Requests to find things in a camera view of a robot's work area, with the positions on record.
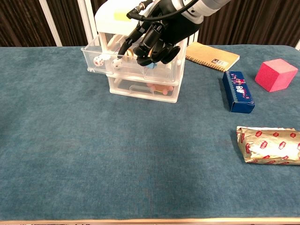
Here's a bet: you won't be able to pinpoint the brown spiral notebook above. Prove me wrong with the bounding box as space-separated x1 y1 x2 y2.
185 41 241 73

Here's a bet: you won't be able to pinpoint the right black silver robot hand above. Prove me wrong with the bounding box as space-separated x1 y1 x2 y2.
117 0 202 67

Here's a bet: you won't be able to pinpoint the pink plastic toy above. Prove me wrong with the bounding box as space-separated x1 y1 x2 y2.
145 83 175 96

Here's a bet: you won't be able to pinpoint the gold foil packet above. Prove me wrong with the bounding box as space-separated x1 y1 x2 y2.
235 126 300 166

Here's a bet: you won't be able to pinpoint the black pleated curtain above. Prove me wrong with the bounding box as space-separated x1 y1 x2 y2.
0 0 300 47

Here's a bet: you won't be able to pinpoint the pink foam cube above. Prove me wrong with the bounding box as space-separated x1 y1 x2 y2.
255 58 299 93

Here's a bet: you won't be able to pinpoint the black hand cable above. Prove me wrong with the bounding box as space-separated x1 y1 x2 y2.
126 0 200 23

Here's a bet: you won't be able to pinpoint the teal table cloth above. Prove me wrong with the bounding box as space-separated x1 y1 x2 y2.
0 44 300 222

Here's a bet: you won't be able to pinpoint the dark blue rectangular box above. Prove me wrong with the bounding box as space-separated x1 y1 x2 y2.
222 70 255 114

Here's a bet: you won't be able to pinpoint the clear plastic drawer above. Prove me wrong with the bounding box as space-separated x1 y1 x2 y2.
81 35 186 83
108 76 180 100

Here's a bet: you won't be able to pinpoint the white plastic drawer organizer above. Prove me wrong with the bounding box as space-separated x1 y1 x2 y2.
94 0 188 104

